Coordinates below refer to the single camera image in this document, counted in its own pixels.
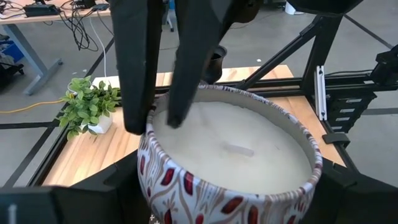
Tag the wooden desk top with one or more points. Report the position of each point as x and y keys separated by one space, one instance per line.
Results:
x=18 y=20

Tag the red leaf patterned candle bowl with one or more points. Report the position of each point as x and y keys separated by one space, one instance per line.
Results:
x=236 y=149

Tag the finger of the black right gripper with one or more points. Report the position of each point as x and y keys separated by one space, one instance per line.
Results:
x=136 y=62
x=196 y=46

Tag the silver metal bracket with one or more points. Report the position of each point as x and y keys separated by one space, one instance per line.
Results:
x=320 y=93

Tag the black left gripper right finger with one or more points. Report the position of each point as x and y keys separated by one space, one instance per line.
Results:
x=357 y=202

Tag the black candlestick holder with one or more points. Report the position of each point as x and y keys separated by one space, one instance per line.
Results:
x=219 y=67

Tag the black block with white labels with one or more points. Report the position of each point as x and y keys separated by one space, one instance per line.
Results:
x=357 y=115

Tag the black box device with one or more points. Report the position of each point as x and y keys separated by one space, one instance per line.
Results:
x=40 y=10

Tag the grey metal desk leg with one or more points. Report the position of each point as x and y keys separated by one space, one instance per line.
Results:
x=28 y=56

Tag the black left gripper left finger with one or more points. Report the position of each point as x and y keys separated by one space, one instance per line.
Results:
x=62 y=205

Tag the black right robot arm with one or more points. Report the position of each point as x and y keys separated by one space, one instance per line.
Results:
x=323 y=6

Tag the green plant in white pot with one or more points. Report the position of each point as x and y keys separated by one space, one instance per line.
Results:
x=90 y=105

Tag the blue bin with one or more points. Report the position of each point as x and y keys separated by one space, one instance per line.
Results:
x=12 y=51

